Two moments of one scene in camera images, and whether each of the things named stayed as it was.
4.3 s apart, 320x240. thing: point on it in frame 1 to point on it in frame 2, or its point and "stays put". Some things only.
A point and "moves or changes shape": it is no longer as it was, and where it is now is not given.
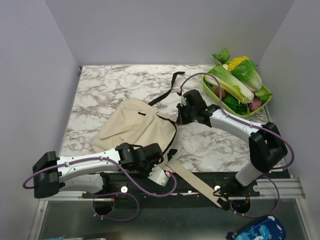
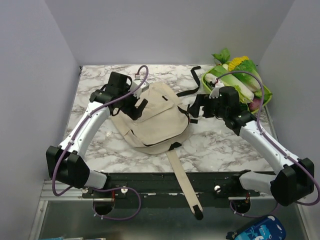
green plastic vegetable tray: x=215 y=92 stays put
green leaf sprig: x=224 y=56 stays put
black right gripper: x=181 y=118 to x=202 y=99
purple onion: x=257 y=103 stays put
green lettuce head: x=246 y=71 stays put
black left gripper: x=152 y=164 to x=135 y=113
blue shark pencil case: x=267 y=228 stays put
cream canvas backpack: x=135 y=121 moves or changes shape
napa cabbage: x=231 y=84 stays put
